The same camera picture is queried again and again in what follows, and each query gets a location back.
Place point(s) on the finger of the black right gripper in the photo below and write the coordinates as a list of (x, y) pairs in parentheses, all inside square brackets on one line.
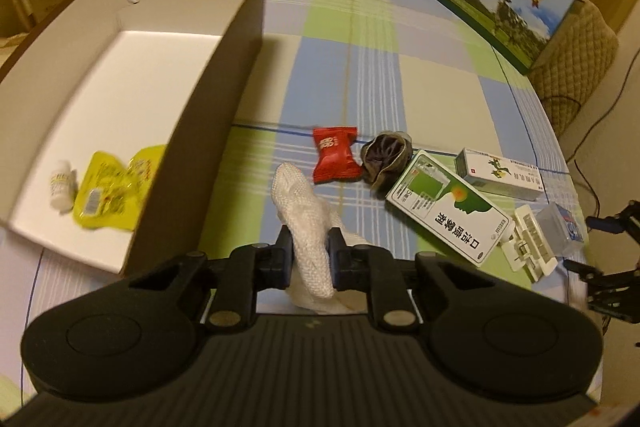
[(586, 273), (626, 221)]

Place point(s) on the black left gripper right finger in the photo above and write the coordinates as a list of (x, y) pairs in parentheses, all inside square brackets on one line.
[(377, 274)]

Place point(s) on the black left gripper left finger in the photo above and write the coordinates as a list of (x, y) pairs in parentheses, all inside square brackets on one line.
[(238, 279)]

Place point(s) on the white knitted sock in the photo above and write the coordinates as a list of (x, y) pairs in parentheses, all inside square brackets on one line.
[(309, 218)]

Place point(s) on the red candy packet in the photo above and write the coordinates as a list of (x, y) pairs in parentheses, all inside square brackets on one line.
[(336, 162)]

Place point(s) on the dark grey sock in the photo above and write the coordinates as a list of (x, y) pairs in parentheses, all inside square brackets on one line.
[(384, 158)]

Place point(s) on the white long medicine box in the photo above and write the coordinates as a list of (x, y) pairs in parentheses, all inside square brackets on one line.
[(499, 175)]

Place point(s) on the clear plastic small box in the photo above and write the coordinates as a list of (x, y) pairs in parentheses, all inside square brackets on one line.
[(561, 230)]

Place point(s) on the white plastic clip case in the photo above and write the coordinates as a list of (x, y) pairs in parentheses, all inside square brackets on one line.
[(525, 246)]

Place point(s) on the green white medicine box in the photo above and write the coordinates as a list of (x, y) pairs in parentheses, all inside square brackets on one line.
[(449, 208)]

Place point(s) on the checkered bed sheet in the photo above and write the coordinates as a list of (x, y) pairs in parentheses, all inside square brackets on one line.
[(377, 65)]

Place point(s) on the yellow foil pouch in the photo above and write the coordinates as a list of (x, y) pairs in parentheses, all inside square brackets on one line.
[(112, 194)]

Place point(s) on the quilted tan chair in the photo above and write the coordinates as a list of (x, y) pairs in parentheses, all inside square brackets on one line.
[(573, 64)]

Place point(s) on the brown white cardboard box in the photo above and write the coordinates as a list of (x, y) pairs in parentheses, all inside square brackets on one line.
[(117, 76)]

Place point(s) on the small white pill bottle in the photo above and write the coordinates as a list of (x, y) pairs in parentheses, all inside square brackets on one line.
[(62, 184)]

